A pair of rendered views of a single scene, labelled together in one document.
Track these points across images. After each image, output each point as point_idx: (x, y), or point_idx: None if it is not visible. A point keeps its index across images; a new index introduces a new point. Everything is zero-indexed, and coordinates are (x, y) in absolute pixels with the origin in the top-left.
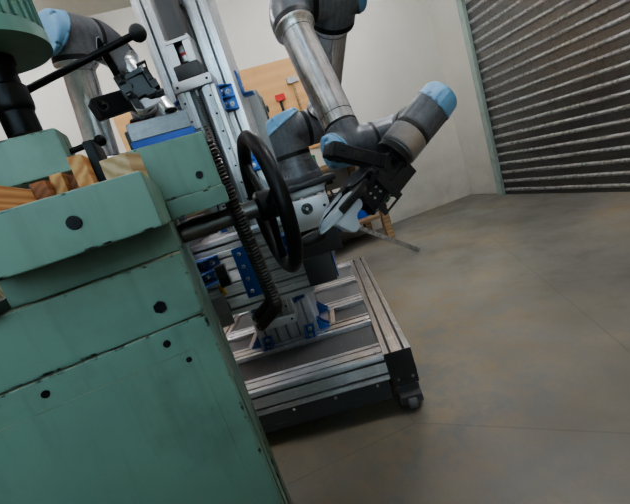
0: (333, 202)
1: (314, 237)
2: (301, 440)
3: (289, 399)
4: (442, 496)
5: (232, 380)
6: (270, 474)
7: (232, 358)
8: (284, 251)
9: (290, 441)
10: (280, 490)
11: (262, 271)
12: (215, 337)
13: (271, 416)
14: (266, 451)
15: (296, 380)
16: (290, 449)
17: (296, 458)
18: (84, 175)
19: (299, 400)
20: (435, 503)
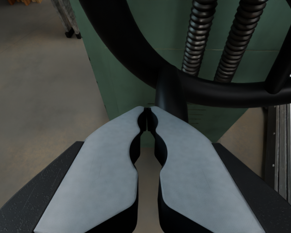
0: (198, 165)
1: (155, 101)
2: (258, 169)
3: (279, 162)
4: (161, 232)
5: (84, 42)
6: (100, 93)
7: (200, 70)
8: (269, 83)
9: (261, 162)
10: (117, 107)
11: (185, 41)
12: (73, 6)
13: (273, 147)
14: (134, 100)
15: None
16: (252, 160)
17: (241, 161)
18: None
19: (277, 170)
20: (160, 225)
